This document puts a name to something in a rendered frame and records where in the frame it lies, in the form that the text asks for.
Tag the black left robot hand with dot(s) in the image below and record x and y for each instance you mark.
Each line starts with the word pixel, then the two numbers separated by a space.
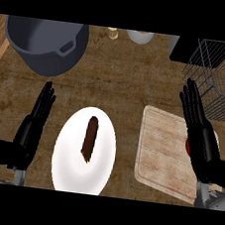
pixel 28 134

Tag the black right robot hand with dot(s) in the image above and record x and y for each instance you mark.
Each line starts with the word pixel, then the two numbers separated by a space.
pixel 204 142

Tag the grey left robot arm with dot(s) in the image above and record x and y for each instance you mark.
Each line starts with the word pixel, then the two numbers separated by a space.
pixel 16 176

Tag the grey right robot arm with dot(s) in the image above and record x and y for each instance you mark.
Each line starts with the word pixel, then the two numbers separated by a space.
pixel 210 196

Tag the red tomato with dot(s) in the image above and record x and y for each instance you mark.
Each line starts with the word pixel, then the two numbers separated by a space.
pixel 187 146

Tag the pale wooden cutting board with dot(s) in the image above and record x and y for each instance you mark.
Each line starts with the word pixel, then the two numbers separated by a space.
pixel 162 154

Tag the white oval plate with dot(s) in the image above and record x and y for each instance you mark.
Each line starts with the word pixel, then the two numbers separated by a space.
pixel 84 151

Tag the brown sausage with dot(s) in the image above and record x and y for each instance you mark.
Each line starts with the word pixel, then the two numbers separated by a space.
pixel 90 138

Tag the large grey pot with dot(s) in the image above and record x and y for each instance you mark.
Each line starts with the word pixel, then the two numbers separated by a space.
pixel 46 44

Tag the black appliance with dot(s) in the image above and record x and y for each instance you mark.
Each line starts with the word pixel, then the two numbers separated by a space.
pixel 200 50

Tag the white bowl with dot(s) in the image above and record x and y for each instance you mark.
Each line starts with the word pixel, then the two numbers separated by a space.
pixel 139 36

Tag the small yellowish bottle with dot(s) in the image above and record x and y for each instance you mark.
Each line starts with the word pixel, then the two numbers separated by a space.
pixel 112 33

